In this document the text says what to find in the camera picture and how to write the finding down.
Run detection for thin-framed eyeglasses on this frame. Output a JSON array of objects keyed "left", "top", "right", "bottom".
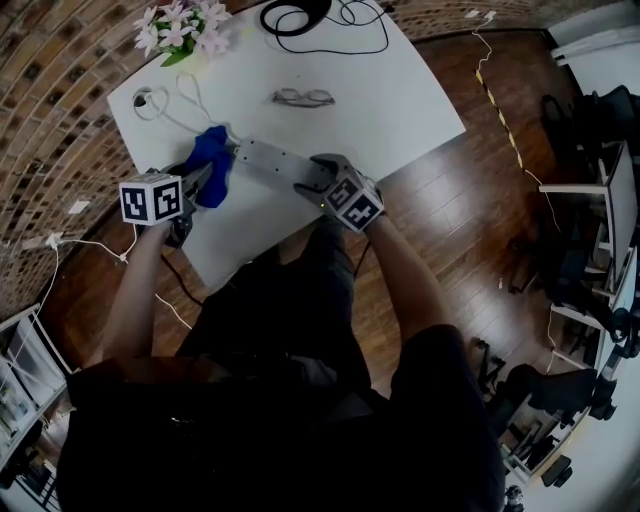
[{"left": 271, "top": 87, "right": 336, "bottom": 110}]

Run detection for person's left forearm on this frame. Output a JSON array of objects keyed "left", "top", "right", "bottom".
[{"left": 84, "top": 222, "right": 171, "bottom": 370}]

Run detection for yellow black striped tape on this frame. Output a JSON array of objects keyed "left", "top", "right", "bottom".
[{"left": 474, "top": 69, "right": 524, "bottom": 169}]

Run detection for white power strip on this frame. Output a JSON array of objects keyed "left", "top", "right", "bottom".
[{"left": 232, "top": 136, "right": 325, "bottom": 194}]

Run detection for white office desk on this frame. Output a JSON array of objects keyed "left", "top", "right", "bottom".
[{"left": 538, "top": 142, "right": 640, "bottom": 301}]

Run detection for white metal shelf rack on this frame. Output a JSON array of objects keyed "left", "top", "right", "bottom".
[{"left": 0, "top": 302, "right": 81, "bottom": 444}]

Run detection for white thin cable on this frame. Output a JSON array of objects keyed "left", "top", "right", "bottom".
[{"left": 0, "top": 247, "right": 60, "bottom": 362}]

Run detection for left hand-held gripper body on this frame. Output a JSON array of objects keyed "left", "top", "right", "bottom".
[{"left": 118, "top": 162, "right": 214, "bottom": 250}]

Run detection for black desk lamp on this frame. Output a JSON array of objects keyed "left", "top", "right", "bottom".
[{"left": 259, "top": 0, "right": 334, "bottom": 37}]

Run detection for white power strip cable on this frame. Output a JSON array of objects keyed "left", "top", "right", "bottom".
[{"left": 132, "top": 72, "right": 242, "bottom": 145}]

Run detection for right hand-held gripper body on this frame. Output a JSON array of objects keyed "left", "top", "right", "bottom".
[{"left": 319, "top": 164, "right": 386, "bottom": 234}]

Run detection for black office chair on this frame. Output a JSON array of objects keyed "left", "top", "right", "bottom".
[
  {"left": 542, "top": 84, "right": 640, "bottom": 164},
  {"left": 504, "top": 363, "right": 619, "bottom": 426}
]

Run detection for person's right forearm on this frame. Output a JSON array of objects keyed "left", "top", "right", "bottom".
[{"left": 369, "top": 218, "right": 454, "bottom": 347}]

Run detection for white floor cable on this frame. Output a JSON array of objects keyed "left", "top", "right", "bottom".
[
  {"left": 53, "top": 224, "right": 194, "bottom": 331},
  {"left": 472, "top": 19, "right": 562, "bottom": 232}
]

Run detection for person's body in black clothing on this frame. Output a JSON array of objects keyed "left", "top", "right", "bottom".
[{"left": 56, "top": 219, "right": 507, "bottom": 512}]

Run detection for blue cloth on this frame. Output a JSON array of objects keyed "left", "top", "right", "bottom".
[{"left": 187, "top": 125, "right": 235, "bottom": 209}]

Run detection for black lamp cable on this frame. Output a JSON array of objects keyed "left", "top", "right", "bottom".
[{"left": 274, "top": 0, "right": 396, "bottom": 55}]

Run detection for pink flowers in pot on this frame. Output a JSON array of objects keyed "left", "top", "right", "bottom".
[{"left": 133, "top": 0, "right": 233, "bottom": 69}]

